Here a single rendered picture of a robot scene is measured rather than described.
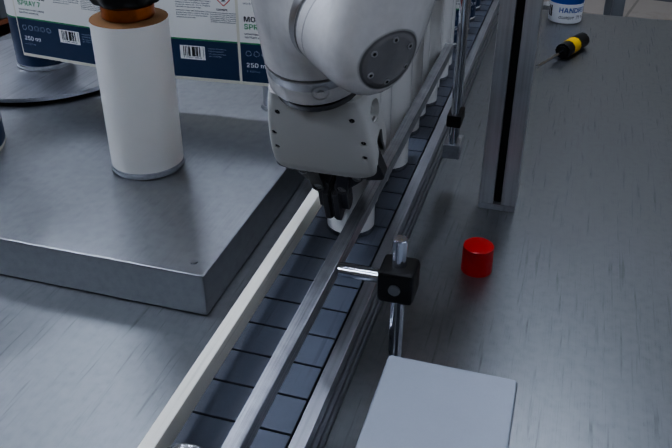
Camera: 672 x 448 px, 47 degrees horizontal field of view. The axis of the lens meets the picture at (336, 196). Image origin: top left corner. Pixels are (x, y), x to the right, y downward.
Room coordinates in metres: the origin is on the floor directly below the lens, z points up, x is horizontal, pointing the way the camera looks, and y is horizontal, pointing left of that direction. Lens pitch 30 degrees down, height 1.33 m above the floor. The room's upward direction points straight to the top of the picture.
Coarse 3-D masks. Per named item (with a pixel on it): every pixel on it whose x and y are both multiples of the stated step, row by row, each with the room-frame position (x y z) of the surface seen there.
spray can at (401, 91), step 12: (408, 72) 0.85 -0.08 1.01; (396, 84) 0.84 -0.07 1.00; (408, 84) 0.85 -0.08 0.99; (396, 96) 0.84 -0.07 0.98; (408, 96) 0.85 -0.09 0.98; (396, 108) 0.84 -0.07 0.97; (408, 108) 0.85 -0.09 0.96; (396, 120) 0.84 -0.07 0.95; (408, 144) 0.86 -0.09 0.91; (396, 168) 0.84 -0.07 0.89
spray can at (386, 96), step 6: (390, 90) 0.81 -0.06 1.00; (384, 96) 0.80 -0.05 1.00; (390, 96) 0.81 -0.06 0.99; (384, 102) 0.80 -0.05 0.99; (390, 102) 0.81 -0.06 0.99; (384, 108) 0.80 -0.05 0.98; (390, 108) 0.81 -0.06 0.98; (384, 114) 0.80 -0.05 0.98; (390, 114) 0.81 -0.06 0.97; (384, 120) 0.80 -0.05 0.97; (390, 120) 0.81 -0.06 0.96; (390, 126) 0.81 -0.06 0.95; (390, 132) 0.81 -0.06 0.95; (384, 150) 0.80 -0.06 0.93; (384, 186) 0.80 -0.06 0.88
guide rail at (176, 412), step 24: (312, 192) 0.73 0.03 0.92; (312, 216) 0.70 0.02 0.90; (288, 240) 0.63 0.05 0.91; (264, 264) 0.59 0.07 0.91; (264, 288) 0.57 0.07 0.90; (240, 312) 0.52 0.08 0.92; (216, 336) 0.49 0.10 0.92; (216, 360) 0.47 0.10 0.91; (192, 384) 0.44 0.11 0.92; (168, 408) 0.41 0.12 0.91; (192, 408) 0.43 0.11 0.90; (168, 432) 0.39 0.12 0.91
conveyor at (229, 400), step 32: (448, 96) 1.09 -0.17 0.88; (416, 160) 0.87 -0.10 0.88; (384, 192) 0.79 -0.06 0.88; (320, 224) 0.72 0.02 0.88; (384, 224) 0.72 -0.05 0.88; (320, 256) 0.66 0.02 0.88; (352, 256) 0.66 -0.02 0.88; (288, 288) 0.60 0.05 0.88; (352, 288) 0.60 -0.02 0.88; (256, 320) 0.55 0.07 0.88; (288, 320) 0.55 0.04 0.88; (320, 320) 0.55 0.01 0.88; (256, 352) 0.51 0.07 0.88; (320, 352) 0.51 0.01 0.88; (224, 384) 0.47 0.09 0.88; (288, 384) 0.47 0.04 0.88; (192, 416) 0.44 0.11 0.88; (224, 416) 0.44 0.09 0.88; (288, 416) 0.44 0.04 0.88
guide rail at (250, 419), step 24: (432, 72) 0.96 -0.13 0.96; (408, 120) 0.81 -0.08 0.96; (360, 216) 0.60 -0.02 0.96; (336, 240) 0.56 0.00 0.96; (336, 264) 0.53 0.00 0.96; (312, 288) 0.49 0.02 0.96; (312, 312) 0.46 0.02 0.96; (288, 336) 0.43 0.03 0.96; (288, 360) 0.41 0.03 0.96; (264, 384) 0.39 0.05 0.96; (264, 408) 0.37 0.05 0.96; (240, 432) 0.34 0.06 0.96
